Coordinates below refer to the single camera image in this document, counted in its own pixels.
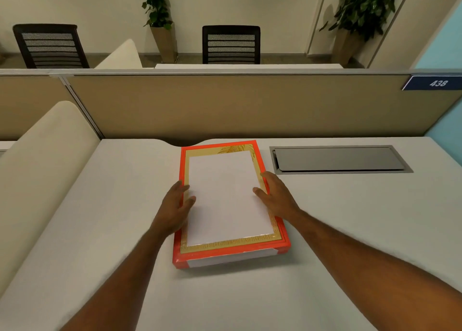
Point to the person's right thumb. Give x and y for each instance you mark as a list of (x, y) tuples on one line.
[(260, 192)]

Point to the orange and gold box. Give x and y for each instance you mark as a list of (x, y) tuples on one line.
[(231, 249)]

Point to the small cream side divider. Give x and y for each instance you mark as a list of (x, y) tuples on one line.
[(121, 58)]

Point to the blue number sign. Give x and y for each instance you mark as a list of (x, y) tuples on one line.
[(433, 83)]

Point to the wide beige partition panel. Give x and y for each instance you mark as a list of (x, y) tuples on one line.
[(252, 107)]

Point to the small green plant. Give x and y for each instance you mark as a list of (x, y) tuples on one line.
[(157, 5)]

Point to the slim beige plant pot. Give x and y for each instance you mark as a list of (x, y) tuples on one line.
[(164, 43)]

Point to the person's right forearm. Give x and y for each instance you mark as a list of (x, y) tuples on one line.
[(361, 269)]

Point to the large bushy green plant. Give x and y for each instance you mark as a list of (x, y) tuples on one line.
[(364, 5)]

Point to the wide beige plant pot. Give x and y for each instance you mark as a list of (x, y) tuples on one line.
[(344, 49)]

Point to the narrow beige partition panel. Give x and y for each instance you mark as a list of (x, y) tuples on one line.
[(25, 107)]

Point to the person's left thumb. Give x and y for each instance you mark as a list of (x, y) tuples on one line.
[(189, 202)]

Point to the person's right hand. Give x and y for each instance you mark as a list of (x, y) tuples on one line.
[(279, 200)]

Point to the white paper sheet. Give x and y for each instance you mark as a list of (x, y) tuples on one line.
[(225, 197)]

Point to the person's left hand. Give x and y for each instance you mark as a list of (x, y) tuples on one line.
[(170, 211)]

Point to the person's left forearm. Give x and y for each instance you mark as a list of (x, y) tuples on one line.
[(122, 283)]

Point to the large cream side divider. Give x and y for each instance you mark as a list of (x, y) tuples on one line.
[(39, 168)]

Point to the black mesh office chair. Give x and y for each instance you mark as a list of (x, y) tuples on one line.
[(231, 43), (52, 45)]

